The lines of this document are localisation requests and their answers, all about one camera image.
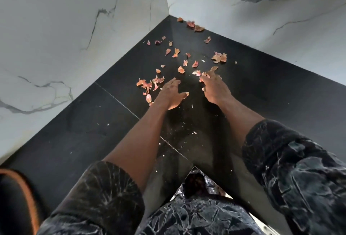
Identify person's right hand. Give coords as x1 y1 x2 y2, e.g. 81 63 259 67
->
199 70 233 106

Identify person's left hand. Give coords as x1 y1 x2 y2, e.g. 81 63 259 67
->
153 77 190 110

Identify person's left forearm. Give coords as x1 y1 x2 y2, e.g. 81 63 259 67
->
103 102 169 192

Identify person's right forearm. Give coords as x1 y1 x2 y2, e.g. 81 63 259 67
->
216 96 265 147

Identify scattered dry onion peel pieces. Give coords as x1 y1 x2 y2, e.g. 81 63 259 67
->
136 17 238 106

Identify dark marbled patterned shirt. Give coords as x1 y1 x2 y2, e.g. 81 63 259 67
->
36 119 346 235

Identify black object with orange rim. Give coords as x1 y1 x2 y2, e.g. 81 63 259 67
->
0 168 41 235

